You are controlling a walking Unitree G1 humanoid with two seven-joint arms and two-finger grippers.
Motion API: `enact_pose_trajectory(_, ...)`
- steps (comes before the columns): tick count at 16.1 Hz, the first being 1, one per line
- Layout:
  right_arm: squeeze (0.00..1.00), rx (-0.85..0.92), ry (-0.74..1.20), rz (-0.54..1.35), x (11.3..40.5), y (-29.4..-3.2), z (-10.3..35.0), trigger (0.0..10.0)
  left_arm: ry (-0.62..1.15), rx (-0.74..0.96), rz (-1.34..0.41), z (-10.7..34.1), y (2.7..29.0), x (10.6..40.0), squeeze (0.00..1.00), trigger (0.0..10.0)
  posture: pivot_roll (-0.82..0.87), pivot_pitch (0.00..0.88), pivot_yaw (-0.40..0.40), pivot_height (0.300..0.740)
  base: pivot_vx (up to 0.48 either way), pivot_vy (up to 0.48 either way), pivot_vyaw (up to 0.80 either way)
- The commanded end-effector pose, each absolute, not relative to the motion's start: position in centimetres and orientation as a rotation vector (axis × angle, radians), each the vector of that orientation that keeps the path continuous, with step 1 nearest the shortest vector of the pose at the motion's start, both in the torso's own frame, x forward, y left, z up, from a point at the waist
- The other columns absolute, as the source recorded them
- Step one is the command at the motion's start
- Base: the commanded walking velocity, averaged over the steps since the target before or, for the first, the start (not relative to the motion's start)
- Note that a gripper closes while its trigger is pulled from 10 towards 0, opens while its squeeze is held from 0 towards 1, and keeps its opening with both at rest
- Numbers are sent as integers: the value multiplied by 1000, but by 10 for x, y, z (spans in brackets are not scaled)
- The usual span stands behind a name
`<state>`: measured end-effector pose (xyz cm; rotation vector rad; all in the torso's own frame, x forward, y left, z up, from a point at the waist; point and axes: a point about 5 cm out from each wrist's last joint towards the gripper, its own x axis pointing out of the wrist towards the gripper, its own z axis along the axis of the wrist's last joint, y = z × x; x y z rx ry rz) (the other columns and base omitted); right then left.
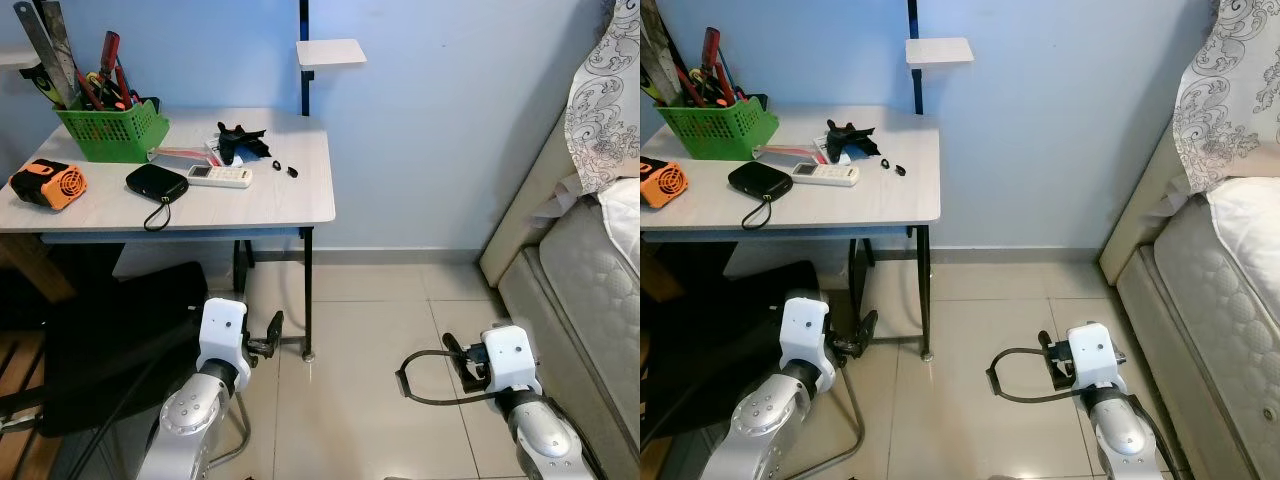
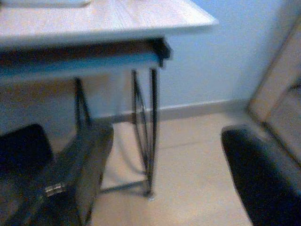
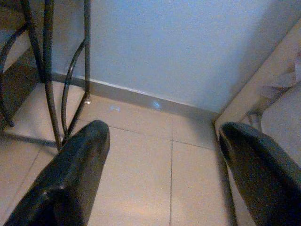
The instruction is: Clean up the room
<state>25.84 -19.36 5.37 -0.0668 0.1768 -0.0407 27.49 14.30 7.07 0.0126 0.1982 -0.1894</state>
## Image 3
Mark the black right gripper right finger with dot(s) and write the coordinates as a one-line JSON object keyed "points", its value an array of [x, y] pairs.
{"points": [[265, 169]]}

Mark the white desk black metal frame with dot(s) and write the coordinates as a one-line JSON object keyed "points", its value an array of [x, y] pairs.
{"points": [[87, 47]]}

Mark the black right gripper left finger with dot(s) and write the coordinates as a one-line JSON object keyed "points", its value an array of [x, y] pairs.
{"points": [[70, 169]]}

